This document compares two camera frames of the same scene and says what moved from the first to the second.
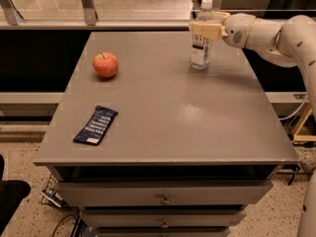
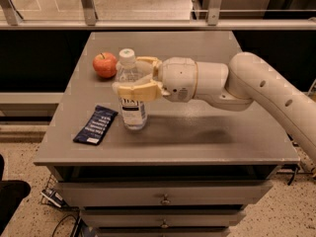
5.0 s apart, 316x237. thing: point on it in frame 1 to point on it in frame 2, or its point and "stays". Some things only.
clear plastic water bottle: x=205 y=27 to x=134 y=111
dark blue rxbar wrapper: x=96 y=129 stays
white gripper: x=235 y=30 to x=179 y=78
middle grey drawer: x=161 y=217 stays
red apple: x=105 y=64 stays
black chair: x=12 y=192 stays
